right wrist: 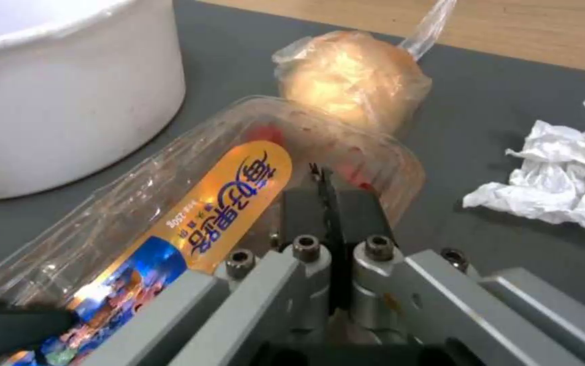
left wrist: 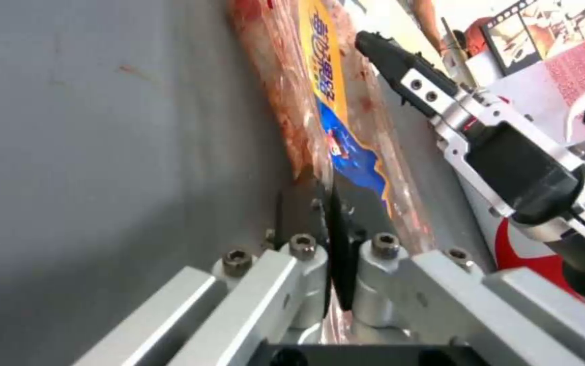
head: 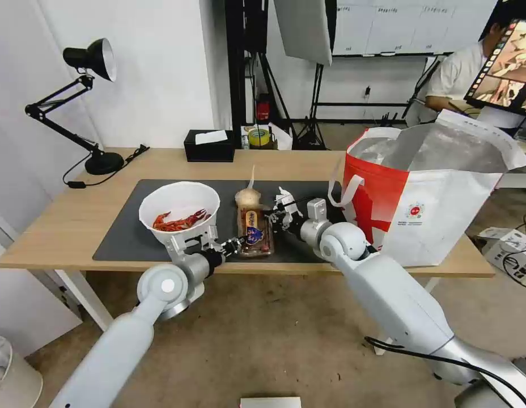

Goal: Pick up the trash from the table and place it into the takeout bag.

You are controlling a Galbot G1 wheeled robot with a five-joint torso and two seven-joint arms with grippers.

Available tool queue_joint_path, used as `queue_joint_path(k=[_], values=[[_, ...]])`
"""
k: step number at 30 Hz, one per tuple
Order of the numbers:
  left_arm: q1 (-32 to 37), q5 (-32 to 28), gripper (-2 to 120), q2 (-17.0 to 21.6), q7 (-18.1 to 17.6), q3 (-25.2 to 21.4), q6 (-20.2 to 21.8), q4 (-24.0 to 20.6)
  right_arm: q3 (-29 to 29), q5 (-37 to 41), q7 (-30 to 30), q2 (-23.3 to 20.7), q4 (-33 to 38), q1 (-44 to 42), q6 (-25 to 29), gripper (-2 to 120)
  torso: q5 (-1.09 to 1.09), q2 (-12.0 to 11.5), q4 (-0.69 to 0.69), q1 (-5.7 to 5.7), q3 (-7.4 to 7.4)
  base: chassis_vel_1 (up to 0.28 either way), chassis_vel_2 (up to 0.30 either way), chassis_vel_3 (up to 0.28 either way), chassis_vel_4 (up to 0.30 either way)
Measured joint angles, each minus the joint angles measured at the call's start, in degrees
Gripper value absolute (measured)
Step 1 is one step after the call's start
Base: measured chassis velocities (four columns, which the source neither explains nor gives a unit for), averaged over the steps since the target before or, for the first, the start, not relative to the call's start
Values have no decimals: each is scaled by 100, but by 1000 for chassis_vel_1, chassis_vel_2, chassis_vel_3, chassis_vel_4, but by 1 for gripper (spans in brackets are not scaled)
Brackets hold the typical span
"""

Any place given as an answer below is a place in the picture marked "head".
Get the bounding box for white cardboard box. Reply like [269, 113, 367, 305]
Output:
[477, 227, 526, 281]

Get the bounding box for clear plastic snack tray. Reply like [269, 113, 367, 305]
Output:
[235, 203, 277, 260]

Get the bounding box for black light stand tripod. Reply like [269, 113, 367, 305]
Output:
[291, 0, 338, 150]

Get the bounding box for black desk lamp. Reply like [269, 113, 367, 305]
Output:
[24, 37, 125, 176]

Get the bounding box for black desk mat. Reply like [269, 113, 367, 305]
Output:
[92, 178, 357, 265]

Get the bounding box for red crayfish shells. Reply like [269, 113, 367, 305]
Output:
[152, 207, 213, 232]

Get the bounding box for whiteboard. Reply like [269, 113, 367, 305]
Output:
[332, 0, 502, 58]

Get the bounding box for white softbox panel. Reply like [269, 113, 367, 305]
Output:
[273, 0, 333, 67]

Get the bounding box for black tissue box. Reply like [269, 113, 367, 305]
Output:
[183, 129, 236, 163]

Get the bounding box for yellow green tape roll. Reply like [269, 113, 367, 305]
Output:
[247, 127, 271, 149]

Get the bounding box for wooden table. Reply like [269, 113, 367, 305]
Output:
[0, 147, 497, 356]

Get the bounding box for computer monitor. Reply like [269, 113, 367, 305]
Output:
[463, 0, 526, 118]

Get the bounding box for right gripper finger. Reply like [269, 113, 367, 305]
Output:
[269, 202, 299, 220]
[266, 214, 289, 233]

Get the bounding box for black metal rack frame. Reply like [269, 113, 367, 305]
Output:
[223, 0, 296, 133]

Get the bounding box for crumpled cup with spoon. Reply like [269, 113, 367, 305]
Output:
[234, 165, 263, 209]

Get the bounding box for white tissue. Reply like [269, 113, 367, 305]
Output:
[194, 131, 228, 145]

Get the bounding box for white round bin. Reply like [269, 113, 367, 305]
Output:
[0, 334, 44, 408]

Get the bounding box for black lamp power cable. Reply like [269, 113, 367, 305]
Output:
[62, 144, 151, 189]

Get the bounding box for red white takeout bag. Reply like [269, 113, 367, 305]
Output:
[328, 108, 526, 267]

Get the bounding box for red box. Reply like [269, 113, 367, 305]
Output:
[256, 94, 272, 122]

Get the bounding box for person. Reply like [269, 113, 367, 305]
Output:
[424, 18, 519, 133]

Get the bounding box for robot front shell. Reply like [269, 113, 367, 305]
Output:
[239, 397, 302, 408]

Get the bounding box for white paper bowl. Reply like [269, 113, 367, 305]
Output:
[138, 181, 222, 254]

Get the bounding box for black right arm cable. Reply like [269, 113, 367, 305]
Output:
[364, 335, 526, 408]

